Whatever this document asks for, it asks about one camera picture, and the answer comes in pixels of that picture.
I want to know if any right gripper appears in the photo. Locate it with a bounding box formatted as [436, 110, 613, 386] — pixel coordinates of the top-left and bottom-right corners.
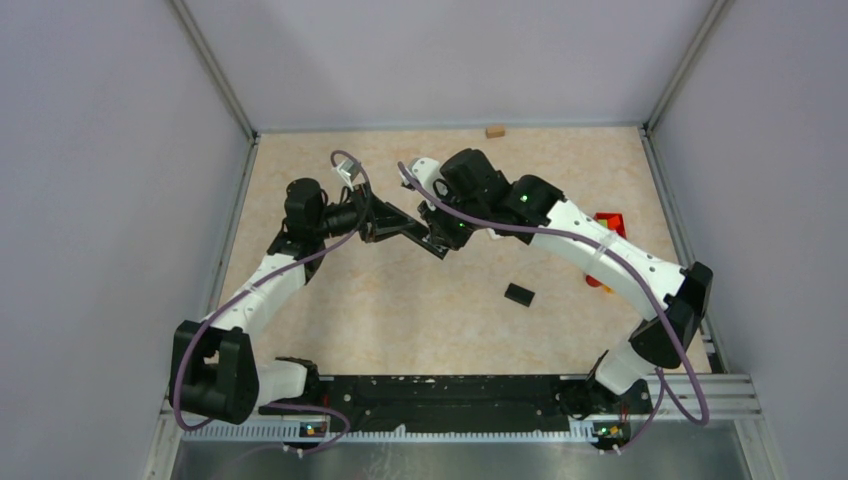
[418, 184, 488, 253]

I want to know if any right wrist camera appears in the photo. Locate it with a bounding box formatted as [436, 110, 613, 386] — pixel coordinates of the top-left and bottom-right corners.
[407, 157, 442, 197]

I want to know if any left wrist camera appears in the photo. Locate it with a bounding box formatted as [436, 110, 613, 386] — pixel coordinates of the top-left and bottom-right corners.
[334, 159, 362, 190]

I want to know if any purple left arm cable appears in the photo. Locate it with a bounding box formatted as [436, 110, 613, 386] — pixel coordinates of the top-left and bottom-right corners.
[172, 150, 374, 433]

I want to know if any red plastic bin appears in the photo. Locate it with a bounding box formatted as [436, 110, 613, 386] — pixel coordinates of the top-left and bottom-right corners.
[593, 212, 627, 238]

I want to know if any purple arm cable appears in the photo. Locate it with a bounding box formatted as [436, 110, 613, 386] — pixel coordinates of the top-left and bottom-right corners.
[172, 150, 374, 433]
[397, 162, 711, 455]

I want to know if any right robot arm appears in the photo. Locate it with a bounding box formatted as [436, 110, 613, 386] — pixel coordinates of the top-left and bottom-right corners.
[398, 148, 713, 412]

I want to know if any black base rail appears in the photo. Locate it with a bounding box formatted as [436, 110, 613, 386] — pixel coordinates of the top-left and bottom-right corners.
[258, 374, 654, 437]

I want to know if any black remote battery cover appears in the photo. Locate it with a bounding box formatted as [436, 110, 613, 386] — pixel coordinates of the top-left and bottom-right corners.
[504, 283, 536, 307]

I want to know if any small wooden block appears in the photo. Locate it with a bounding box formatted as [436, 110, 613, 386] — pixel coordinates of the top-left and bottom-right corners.
[485, 125, 506, 139]

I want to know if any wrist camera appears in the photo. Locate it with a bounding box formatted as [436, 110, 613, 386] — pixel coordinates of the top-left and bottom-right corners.
[407, 157, 442, 197]
[334, 159, 362, 190]

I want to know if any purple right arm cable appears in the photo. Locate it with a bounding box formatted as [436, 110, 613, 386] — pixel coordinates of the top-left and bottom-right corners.
[397, 162, 711, 455]

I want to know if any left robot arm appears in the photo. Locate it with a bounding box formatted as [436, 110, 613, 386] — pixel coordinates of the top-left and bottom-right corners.
[168, 178, 428, 424]

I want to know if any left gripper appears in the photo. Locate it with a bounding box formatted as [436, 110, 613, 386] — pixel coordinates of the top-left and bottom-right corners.
[313, 182, 415, 243]

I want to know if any black remote control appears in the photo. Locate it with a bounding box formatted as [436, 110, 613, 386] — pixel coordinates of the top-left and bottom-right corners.
[400, 219, 448, 260]

